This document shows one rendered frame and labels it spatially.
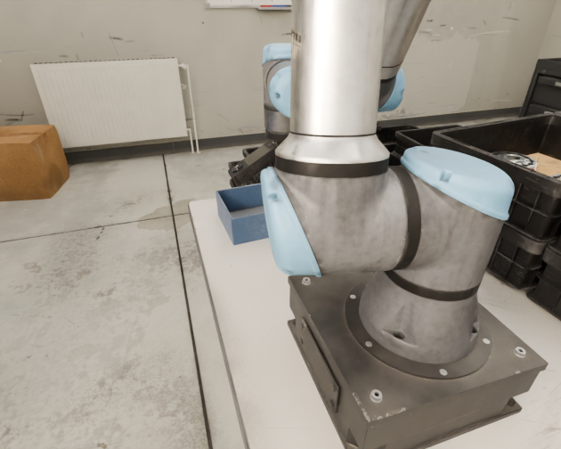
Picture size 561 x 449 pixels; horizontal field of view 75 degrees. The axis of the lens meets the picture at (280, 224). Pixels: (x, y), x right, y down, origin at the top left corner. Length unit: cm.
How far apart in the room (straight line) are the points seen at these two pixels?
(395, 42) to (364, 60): 24
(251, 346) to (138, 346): 105
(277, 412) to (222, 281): 29
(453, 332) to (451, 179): 19
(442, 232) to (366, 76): 17
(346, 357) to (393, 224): 19
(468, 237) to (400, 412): 20
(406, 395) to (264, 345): 25
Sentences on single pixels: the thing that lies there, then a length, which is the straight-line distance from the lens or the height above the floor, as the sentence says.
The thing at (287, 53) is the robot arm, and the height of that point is 110.
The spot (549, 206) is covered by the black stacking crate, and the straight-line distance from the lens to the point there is 76.
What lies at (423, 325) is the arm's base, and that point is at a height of 86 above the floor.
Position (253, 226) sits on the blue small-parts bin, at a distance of 83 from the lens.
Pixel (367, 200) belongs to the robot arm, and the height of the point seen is 102.
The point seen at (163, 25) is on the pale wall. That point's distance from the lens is 329.
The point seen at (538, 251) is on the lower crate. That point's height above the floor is 80.
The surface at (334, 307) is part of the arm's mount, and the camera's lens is 54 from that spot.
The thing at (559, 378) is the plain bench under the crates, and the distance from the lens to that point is 72.
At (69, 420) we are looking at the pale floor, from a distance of 153.
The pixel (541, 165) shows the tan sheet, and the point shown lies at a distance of 111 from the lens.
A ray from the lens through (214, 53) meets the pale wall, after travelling 335.
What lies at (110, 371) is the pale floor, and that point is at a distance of 160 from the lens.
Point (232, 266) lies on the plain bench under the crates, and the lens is 78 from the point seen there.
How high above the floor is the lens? 118
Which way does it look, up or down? 32 degrees down
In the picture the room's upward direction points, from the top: straight up
